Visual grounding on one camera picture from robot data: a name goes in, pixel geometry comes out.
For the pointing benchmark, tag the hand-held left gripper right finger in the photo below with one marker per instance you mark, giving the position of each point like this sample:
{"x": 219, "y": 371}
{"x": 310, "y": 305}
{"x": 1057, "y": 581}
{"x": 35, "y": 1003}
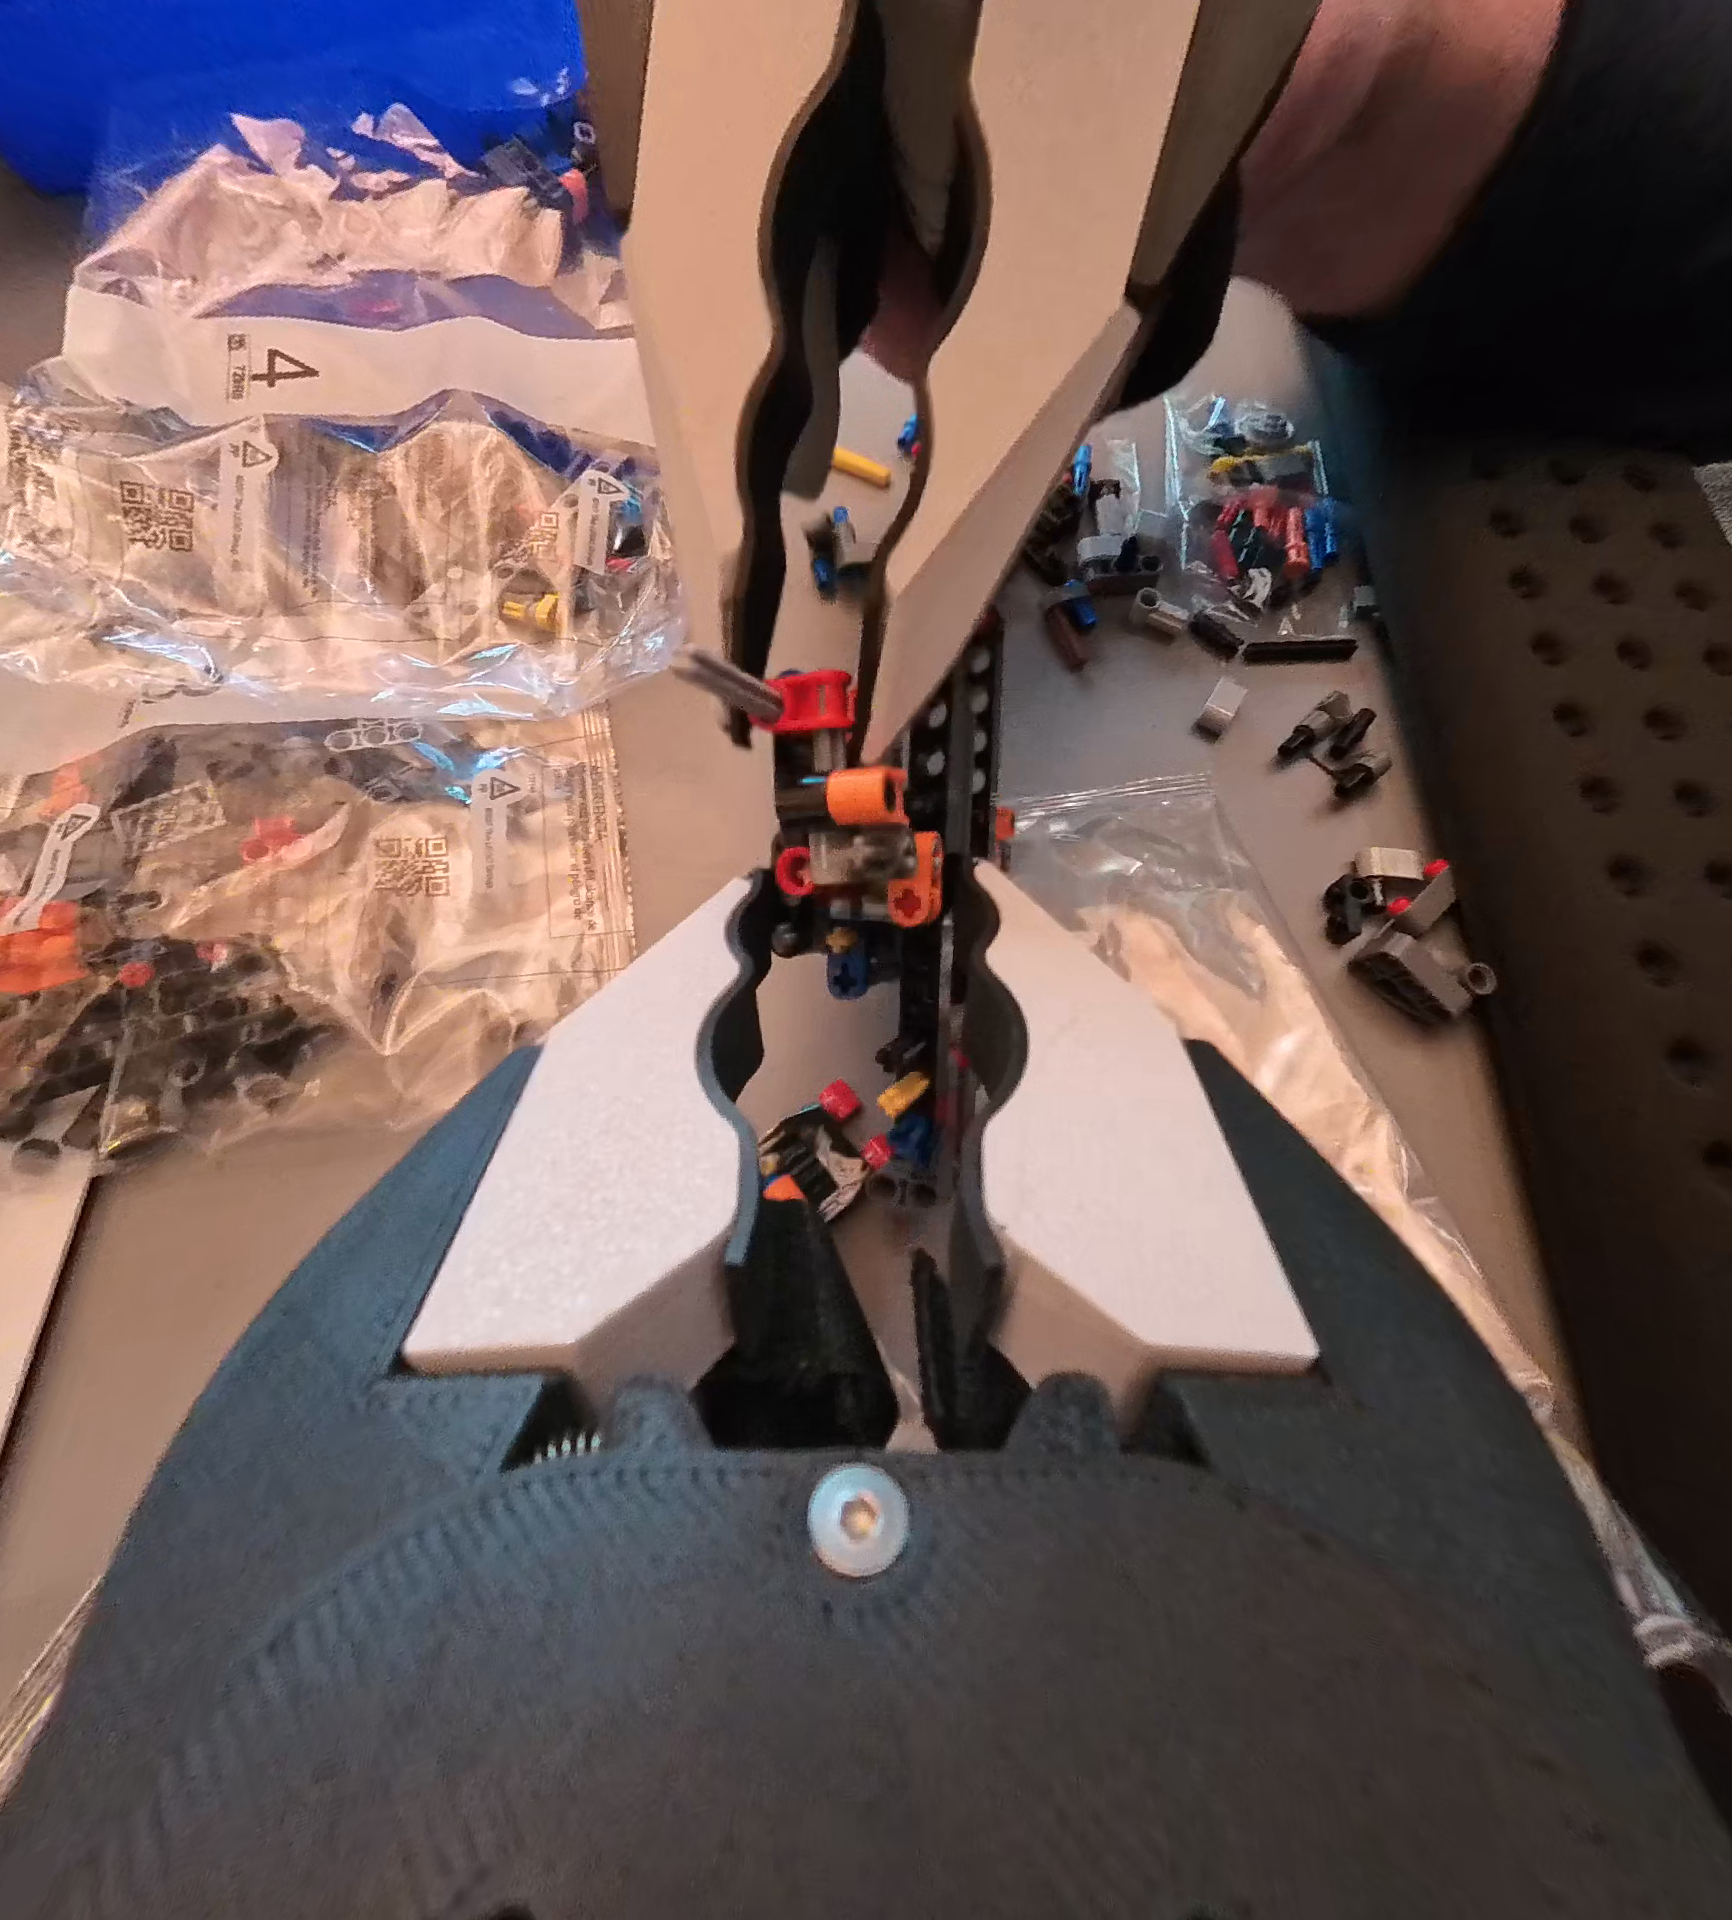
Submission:
{"x": 1151, "y": 1201}

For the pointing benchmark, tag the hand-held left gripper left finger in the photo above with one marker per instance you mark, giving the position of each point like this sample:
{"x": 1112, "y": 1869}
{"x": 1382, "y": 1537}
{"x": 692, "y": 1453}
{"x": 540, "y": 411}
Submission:
{"x": 581, "y": 1201}

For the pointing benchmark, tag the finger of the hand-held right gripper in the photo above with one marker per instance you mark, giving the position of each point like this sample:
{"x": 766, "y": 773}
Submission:
{"x": 686, "y": 225}
{"x": 1077, "y": 151}

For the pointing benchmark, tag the multicoloured lego assembly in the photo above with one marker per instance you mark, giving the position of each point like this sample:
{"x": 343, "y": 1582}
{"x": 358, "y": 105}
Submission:
{"x": 867, "y": 794}

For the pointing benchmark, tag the person's right forearm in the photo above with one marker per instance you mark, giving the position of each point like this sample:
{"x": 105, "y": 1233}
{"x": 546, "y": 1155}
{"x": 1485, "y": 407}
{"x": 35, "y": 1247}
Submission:
{"x": 1647, "y": 255}

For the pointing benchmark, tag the pile of loose lego pieces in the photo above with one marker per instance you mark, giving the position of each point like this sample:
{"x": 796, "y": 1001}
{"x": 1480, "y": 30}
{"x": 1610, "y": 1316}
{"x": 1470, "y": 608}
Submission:
{"x": 1107, "y": 524}

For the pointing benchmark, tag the small red black lego subassembly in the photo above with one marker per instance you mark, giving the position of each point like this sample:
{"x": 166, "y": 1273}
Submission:
{"x": 837, "y": 1106}

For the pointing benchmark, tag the large dark grey lego liftarm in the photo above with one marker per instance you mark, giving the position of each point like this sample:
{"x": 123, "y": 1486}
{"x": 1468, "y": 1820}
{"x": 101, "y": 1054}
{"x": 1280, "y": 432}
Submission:
{"x": 1415, "y": 982}

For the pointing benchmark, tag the black lego connector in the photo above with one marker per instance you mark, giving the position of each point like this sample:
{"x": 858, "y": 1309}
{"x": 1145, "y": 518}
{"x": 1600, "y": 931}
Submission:
{"x": 1349, "y": 904}

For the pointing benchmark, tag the long black lego axle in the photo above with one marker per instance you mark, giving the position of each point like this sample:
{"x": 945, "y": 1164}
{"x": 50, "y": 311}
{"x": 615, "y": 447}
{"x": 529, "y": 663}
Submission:
{"x": 1300, "y": 650}

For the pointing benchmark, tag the light grey small lego brick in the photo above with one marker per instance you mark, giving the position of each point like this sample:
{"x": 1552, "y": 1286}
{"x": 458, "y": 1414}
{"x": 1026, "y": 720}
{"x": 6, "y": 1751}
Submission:
{"x": 1222, "y": 705}

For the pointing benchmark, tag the black lego pin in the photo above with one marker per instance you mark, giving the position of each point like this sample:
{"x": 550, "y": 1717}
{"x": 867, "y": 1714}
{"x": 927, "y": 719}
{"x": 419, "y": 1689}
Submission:
{"x": 1361, "y": 773}
{"x": 1308, "y": 728}
{"x": 1355, "y": 730}

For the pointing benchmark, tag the person's right hand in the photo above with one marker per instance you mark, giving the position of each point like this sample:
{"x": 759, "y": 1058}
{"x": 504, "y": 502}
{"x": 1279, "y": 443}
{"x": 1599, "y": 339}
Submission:
{"x": 1390, "y": 135}

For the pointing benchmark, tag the small bag red blue pins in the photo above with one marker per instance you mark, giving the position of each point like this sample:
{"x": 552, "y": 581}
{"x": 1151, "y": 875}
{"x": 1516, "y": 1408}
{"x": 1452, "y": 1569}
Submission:
{"x": 1257, "y": 524}

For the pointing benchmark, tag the empty clear zip bag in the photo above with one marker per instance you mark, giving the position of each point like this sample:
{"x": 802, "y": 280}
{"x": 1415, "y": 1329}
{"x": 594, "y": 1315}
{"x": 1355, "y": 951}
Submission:
{"x": 1257, "y": 974}

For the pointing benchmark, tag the light grey connector red pin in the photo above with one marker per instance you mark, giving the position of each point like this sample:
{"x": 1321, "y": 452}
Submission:
{"x": 1390, "y": 867}

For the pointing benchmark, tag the dark perforated board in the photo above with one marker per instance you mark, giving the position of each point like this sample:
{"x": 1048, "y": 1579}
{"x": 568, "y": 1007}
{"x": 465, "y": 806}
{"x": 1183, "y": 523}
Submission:
{"x": 1631, "y": 900}

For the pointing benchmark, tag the blue plastic bin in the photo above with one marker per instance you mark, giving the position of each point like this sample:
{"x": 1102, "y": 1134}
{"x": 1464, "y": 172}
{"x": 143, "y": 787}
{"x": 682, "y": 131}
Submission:
{"x": 130, "y": 75}

